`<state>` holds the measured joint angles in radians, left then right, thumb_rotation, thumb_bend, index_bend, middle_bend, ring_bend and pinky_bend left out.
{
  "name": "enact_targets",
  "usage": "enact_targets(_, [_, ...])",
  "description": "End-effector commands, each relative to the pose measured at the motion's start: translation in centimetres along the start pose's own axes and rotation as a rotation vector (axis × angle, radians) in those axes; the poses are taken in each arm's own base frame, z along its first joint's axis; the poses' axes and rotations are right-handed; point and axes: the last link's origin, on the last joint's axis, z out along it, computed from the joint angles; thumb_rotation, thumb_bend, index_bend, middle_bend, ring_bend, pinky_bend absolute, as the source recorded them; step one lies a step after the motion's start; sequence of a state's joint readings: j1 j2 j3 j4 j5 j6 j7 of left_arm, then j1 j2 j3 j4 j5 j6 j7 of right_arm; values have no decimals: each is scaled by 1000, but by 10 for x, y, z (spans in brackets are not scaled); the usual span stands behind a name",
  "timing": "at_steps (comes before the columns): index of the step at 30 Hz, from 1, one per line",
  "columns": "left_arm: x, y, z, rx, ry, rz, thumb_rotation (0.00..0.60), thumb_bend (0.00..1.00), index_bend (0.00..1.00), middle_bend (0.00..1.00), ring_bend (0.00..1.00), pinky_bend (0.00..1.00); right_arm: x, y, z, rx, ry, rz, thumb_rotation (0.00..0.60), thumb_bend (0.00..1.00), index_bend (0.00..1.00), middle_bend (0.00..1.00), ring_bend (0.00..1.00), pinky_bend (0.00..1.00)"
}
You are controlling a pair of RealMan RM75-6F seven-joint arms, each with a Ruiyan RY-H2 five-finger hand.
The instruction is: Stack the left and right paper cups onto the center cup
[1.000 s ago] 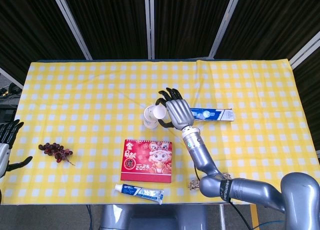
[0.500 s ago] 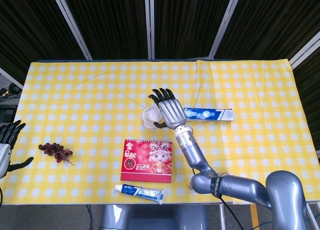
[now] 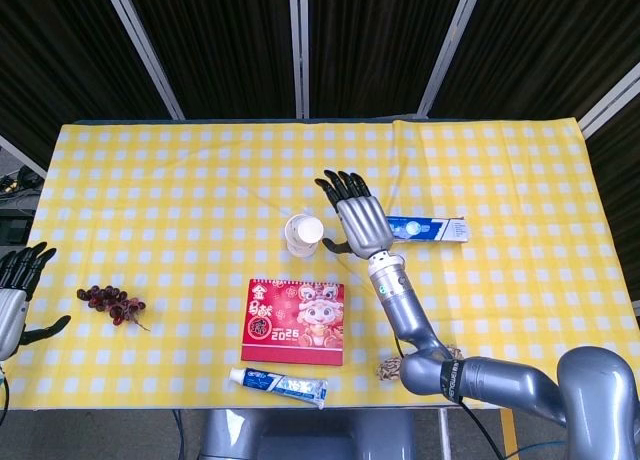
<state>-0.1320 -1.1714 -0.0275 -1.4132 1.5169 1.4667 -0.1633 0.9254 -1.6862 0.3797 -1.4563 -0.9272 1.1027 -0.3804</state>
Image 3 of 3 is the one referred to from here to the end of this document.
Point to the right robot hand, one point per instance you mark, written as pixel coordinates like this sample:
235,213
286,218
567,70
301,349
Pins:
362,225

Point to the yellow white checked tablecloth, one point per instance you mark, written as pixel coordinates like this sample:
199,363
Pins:
200,180

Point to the grey robot torso base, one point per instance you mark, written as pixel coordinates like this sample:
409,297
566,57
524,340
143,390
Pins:
300,440

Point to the blue white toothpaste tube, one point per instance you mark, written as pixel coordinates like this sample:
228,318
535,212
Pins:
275,382

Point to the red desk calendar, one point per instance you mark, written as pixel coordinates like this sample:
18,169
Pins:
290,330

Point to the blue white toothpaste box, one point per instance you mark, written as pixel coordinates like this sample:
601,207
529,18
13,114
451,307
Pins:
440,229

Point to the dark red grape bunch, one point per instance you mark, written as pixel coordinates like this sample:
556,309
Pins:
107,297

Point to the white metal frame post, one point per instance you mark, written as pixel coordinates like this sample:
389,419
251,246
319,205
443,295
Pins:
450,50
610,105
146,55
299,50
22,158

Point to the white table leg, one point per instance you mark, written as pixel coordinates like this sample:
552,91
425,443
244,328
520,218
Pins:
443,435

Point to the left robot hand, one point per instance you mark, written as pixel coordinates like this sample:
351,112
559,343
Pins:
10,310

